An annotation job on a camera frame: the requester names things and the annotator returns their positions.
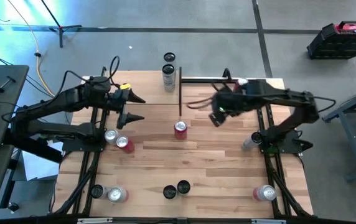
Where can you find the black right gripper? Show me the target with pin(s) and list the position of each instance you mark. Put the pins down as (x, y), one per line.
(224, 104)

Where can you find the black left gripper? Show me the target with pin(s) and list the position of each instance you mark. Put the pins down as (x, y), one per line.
(122, 109)

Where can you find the red and silver soda can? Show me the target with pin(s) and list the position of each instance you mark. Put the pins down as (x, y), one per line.
(111, 135)

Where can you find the red Coca-Cola can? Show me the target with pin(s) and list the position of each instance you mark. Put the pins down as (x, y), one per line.
(124, 142)
(180, 130)
(242, 81)
(117, 194)
(266, 193)

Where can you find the dented Celsius Peach Vibe can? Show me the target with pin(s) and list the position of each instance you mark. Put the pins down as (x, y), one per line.
(169, 192)

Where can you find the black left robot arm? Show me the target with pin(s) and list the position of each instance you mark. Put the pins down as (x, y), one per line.
(56, 99)

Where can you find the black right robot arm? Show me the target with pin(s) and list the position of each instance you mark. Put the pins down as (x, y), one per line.
(277, 93)

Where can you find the wooden shelf with black legs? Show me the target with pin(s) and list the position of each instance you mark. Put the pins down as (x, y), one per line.
(134, 90)

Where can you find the yellow tape tag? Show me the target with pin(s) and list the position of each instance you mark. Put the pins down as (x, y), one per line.
(125, 86)

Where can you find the black tripod stand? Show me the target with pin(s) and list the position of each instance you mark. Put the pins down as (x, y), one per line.
(60, 34)

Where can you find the white paper sheets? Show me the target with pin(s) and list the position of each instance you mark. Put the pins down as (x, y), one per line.
(38, 165)

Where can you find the black toolbox with red lid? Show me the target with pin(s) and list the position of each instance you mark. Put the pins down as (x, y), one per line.
(336, 43)

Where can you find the blue metal workbench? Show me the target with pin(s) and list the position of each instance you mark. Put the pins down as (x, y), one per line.
(349, 137)

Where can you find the black crossbar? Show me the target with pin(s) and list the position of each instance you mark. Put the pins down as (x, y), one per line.
(41, 221)

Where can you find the black caster wheel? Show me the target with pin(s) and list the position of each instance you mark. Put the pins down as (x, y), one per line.
(13, 207)

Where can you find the black rail clamp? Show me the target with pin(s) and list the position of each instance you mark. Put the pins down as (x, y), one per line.
(226, 74)

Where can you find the black aluminium table frame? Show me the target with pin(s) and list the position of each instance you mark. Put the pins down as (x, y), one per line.
(203, 81)

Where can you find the silver mounting bracket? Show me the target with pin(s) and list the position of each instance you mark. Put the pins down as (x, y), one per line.
(94, 220)
(268, 221)

